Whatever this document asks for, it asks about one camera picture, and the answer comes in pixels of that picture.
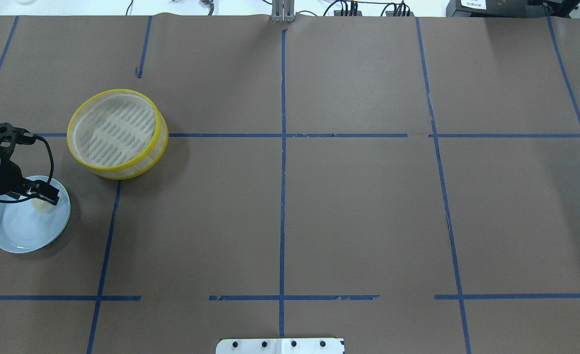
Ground yellow rimmed white steamer basket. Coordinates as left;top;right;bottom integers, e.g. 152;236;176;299
67;89;169;180

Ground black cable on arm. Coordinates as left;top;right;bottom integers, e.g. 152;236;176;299
0;132;56;204

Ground grey metal bracket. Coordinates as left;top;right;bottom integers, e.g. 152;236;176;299
268;0;296;23

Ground black equipment box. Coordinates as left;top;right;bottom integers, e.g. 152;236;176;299
445;0;580;19

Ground light blue plate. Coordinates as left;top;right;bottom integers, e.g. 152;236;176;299
0;179;71;253

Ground white steamed bun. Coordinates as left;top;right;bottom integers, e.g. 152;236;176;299
31;199;60;215

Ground black cables at table edge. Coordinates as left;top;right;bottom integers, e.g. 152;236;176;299
295;0;416;18

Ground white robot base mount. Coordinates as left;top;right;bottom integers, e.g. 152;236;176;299
215;338;346;354

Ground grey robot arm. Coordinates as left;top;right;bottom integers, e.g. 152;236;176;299
0;122;60;206

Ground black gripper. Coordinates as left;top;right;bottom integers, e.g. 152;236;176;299
0;123;60;206

